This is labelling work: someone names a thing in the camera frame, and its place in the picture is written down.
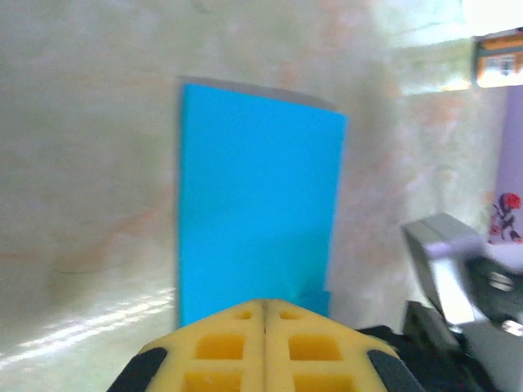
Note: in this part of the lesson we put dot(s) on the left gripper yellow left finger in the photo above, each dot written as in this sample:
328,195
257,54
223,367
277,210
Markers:
180,359

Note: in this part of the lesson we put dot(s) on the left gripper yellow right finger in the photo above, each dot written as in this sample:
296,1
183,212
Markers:
351,359

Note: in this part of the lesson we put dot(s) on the blue paper sheet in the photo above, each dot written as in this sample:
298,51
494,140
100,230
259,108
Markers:
261,204

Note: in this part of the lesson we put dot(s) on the small printed card packet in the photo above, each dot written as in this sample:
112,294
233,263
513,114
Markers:
500,61

